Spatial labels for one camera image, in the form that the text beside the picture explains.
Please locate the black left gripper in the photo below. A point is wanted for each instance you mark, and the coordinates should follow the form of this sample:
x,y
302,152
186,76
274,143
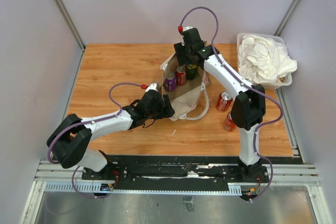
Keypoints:
x,y
166,112

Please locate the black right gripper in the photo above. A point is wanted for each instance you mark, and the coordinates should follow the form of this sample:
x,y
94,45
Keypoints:
x,y
180,48

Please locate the pink patterned canvas bag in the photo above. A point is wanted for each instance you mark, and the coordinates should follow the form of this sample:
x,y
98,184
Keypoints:
x,y
184,99

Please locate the red coke can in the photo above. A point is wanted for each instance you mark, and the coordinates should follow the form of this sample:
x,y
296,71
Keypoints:
x,y
224,100
229,124

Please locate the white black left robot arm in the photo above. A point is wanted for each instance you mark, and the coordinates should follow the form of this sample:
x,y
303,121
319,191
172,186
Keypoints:
x,y
69,142

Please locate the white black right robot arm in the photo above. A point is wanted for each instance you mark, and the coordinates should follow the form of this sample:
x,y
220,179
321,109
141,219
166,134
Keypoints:
x,y
249,105

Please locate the dark glass bottle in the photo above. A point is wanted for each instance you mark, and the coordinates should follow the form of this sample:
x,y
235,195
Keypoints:
x,y
191,71

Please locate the red soda can rear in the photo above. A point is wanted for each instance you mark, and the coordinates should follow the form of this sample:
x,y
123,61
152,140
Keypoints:
x,y
180,74

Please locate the purple soda can rear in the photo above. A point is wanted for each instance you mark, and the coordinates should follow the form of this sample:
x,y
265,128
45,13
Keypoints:
x,y
170,81

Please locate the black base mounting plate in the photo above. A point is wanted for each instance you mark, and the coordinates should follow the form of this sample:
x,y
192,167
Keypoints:
x,y
173,172

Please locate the white crumpled cloth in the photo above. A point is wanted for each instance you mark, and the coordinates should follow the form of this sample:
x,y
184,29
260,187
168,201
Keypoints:
x,y
267,58

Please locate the white plastic basket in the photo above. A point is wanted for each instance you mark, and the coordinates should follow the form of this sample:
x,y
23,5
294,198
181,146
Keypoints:
x,y
262,58

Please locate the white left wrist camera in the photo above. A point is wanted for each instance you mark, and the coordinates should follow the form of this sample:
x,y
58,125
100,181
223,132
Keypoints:
x,y
153,86

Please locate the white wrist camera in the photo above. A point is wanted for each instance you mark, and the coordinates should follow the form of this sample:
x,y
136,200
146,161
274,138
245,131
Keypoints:
x,y
182,29
153,86

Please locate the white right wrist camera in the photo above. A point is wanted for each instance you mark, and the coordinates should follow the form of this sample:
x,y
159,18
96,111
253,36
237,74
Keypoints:
x,y
182,29

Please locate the white slotted cable duct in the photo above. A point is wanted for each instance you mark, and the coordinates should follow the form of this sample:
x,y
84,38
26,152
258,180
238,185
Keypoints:
x,y
103,188

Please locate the front aluminium frame rails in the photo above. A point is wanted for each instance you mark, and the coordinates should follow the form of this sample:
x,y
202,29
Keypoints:
x,y
47,172

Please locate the aluminium frame rail right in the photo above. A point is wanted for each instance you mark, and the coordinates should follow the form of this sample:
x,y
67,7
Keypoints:
x,y
287,17

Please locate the aluminium frame rail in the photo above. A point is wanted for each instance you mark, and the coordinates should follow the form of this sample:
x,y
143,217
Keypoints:
x,y
287,17
69,22

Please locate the aluminium frame rail left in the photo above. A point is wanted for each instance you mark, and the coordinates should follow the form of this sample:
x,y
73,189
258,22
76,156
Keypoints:
x,y
69,22

